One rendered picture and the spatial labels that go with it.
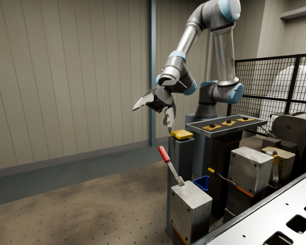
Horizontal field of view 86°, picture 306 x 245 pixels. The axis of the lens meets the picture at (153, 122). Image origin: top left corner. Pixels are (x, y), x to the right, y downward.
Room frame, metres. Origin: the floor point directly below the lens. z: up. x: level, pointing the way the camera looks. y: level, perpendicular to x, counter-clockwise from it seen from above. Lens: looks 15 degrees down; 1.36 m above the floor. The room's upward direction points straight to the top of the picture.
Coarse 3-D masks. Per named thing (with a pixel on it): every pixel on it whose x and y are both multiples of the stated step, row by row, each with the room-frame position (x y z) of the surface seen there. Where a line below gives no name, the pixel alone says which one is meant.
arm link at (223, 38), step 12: (216, 0) 0.87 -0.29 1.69; (228, 0) 0.82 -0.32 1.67; (204, 12) 0.90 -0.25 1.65; (216, 12) 0.86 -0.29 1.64; (228, 12) 0.82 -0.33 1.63; (204, 24) 0.93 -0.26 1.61; (216, 24) 0.87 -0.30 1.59; (228, 24) 0.86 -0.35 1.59; (216, 36) 0.91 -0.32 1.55; (228, 36) 0.88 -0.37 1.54; (216, 48) 0.93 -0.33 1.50; (228, 48) 0.89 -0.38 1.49; (228, 60) 0.91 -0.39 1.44; (228, 72) 0.92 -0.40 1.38; (228, 84) 0.92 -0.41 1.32; (240, 84) 0.93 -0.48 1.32; (216, 96) 0.99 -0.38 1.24; (228, 96) 0.93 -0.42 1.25; (240, 96) 0.96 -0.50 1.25
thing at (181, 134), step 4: (172, 132) 0.57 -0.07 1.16; (176, 132) 0.57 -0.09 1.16; (180, 132) 0.57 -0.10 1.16; (184, 132) 0.57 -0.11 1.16; (188, 132) 0.57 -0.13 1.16; (176, 136) 0.55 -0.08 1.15; (180, 136) 0.53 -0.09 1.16; (184, 136) 0.54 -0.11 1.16; (188, 136) 0.55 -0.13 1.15; (192, 136) 0.56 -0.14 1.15
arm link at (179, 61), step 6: (174, 54) 0.72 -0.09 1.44; (180, 54) 0.72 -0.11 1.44; (168, 60) 0.71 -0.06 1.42; (174, 60) 0.69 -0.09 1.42; (180, 60) 0.70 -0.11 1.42; (168, 66) 0.68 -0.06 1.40; (174, 66) 0.67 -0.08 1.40; (180, 66) 0.69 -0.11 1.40; (186, 66) 0.73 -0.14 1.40; (180, 72) 0.68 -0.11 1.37; (186, 72) 0.72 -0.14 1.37
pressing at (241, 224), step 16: (304, 176) 0.53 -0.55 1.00; (272, 192) 0.45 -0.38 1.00; (288, 192) 0.45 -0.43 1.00; (304, 192) 0.45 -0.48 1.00; (256, 208) 0.38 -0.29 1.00; (272, 208) 0.38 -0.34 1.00; (288, 208) 0.38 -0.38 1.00; (304, 208) 0.38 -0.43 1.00; (224, 224) 0.33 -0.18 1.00; (240, 224) 0.33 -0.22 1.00; (256, 224) 0.33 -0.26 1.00; (272, 224) 0.33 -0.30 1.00; (208, 240) 0.29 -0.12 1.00; (224, 240) 0.29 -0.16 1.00; (240, 240) 0.29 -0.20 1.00; (256, 240) 0.29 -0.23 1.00; (304, 240) 0.29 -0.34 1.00
